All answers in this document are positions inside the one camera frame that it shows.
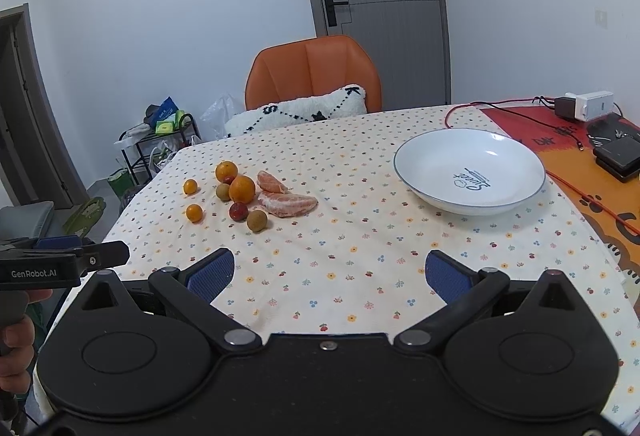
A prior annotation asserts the small kumquat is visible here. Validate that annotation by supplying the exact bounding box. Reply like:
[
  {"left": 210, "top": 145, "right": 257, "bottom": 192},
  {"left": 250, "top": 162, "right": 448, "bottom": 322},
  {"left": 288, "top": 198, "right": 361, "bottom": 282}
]
[
  {"left": 186, "top": 204, "right": 204, "bottom": 224},
  {"left": 183, "top": 179, "right": 198, "bottom": 196}
]

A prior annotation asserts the red cherry tomato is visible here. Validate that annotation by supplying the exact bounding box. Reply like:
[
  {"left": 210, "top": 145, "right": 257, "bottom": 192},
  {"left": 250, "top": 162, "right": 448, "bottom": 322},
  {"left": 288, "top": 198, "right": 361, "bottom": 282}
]
[{"left": 229, "top": 202, "right": 248, "bottom": 222}]

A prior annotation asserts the green-brown round fruit front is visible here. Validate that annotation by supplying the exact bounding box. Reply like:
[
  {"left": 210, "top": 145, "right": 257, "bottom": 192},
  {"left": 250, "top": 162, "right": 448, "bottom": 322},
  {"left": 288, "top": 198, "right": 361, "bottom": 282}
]
[{"left": 246, "top": 210, "right": 268, "bottom": 234}]

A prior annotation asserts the green-brown round fruit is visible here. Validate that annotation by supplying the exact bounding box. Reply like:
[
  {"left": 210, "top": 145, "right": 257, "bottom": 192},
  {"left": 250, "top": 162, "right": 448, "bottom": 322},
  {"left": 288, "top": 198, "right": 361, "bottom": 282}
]
[
  {"left": 216, "top": 182, "right": 231, "bottom": 202},
  {"left": 246, "top": 210, "right": 268, "bottom": 234}
]

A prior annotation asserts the green-brown round fruit back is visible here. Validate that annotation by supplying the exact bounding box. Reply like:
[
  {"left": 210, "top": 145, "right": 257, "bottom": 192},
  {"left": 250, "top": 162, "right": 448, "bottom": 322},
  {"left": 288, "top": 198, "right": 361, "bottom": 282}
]
[{"left": 216, "top": 182, "right": 231, "bottom": 202}]

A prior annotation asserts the mandarin orange front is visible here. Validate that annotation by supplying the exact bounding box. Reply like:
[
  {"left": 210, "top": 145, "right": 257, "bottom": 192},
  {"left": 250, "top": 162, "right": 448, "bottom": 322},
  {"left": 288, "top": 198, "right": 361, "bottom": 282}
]
[{"left": 229, "top": 175, "right": 256, "bottom": 205}]

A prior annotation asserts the mandarin orange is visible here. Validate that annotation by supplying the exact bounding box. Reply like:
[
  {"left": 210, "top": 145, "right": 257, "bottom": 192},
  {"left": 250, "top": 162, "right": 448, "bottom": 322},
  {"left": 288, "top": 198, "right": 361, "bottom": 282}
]
[
  {"left": 229, "top": 175, "right": 256, "bottom": 205},
  {"left": 215, "top": 161, "right": 239, "bottom": 185}
]

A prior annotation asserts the mandarin orange back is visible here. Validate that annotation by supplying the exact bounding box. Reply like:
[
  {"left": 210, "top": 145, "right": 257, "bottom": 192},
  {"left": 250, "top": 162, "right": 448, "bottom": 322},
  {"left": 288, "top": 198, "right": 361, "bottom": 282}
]
[{"left": 215, "top": 161, "right": 239, "bottom": 185}]

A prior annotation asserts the peeled citrus segment large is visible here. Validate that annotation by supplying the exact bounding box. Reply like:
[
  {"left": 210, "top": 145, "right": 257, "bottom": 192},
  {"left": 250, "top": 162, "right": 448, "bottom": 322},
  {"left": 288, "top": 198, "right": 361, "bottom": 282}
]
[{"left": 254, "top": 191, "right": 318, "bottom": 218}]

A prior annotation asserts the peeled citrus segment small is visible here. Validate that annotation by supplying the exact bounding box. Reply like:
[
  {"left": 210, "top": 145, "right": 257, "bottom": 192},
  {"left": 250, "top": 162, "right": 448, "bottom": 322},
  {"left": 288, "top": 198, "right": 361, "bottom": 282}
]
[{"left": 256, "top": 170, "right": 288, "bottom": 194}]

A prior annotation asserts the person's left hand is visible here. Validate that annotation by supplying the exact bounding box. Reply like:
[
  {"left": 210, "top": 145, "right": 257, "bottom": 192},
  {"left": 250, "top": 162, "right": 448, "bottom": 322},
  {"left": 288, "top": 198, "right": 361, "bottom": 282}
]
[{"left": 0, "top": 290, "right": 52, "bottom": 395}]

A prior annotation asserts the white plate blue rim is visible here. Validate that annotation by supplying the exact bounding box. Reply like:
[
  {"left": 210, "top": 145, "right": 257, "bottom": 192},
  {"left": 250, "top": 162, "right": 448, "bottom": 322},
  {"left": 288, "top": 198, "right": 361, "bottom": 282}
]
[{"left": 393, "top": 128, "right": 547, "bottom": 216}]

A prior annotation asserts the floral tablecloth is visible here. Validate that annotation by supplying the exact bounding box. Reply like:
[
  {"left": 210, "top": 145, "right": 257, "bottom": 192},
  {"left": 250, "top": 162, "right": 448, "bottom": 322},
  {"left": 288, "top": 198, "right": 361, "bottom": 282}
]
[{"left": 31, "top": 104, "right": 640, "bottom": 432}]

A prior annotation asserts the black metal shelf rack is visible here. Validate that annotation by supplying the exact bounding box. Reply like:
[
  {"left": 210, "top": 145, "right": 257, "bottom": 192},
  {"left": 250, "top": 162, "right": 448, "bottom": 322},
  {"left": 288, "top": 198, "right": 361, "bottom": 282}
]
[{"left": 114, "top": 111, "right": 201, "bottom": 185}]

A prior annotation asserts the red orange cat mat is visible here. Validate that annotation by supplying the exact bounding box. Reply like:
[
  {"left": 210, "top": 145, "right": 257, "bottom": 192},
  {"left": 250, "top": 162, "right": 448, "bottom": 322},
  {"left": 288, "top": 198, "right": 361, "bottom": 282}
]
[{"left": 483, "top": 107, "right": 639, "bottom": 294}]

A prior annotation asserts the clear plastic bag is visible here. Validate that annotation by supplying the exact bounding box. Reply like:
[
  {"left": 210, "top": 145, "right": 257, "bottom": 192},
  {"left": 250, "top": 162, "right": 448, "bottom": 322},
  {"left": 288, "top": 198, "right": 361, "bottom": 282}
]
[{"left": 198, "top": 94, "right": 245, "bottom": 141}]

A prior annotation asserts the black box device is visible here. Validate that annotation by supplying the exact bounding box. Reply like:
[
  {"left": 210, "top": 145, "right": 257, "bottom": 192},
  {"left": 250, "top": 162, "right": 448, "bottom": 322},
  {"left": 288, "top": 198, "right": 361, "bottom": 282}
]
[{"left": 593, "top": 136, "right": 640, "bottom": 182}]

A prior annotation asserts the dark power adapter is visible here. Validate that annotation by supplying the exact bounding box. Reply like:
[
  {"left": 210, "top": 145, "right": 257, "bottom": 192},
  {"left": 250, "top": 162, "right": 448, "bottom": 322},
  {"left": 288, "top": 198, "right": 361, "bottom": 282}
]
[{"left": 552, "top": 96, "right": 576, "bottom": 121}]

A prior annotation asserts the white power strip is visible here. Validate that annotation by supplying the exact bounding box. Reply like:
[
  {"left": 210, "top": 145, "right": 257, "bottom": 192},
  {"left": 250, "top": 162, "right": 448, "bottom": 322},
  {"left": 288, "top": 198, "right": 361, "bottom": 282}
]
[{"left": 565, "top": 90, "right": 614, "bottom": 122}]

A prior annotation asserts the white black fluffy pillow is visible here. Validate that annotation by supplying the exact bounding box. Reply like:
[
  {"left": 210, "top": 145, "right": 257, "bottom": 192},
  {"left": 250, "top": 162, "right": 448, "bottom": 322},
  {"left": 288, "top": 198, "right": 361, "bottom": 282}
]
[{"left": 224, "top": 84, "right": 367, "bottom": 137}]

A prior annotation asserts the orange chair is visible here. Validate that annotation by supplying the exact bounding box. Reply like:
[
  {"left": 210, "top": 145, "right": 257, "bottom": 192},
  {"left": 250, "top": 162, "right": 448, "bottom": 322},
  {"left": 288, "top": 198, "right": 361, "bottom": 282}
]
[{"left": 244, "top": 35, "right": 382, "bottom": 113}]

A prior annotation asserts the red cable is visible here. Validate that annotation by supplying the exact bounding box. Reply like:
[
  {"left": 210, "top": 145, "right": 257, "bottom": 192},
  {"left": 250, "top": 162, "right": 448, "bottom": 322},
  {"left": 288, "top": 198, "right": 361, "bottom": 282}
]
[{"left": 444, "top": 97, "right": 640, "bottom": 238}]

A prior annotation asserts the black cable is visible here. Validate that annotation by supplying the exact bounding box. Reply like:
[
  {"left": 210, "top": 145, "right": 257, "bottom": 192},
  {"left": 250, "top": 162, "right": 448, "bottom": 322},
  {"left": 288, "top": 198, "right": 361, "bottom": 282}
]
[{"left": 470, "top": 94, "right": 586, "bottom": 152}]

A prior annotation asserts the black door handle lock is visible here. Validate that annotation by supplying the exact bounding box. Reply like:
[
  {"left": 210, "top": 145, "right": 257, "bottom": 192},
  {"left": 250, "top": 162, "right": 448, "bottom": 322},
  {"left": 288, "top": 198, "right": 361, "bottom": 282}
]
[{"left": 323, "top": 0, "right": 349, "bottom": 28}]

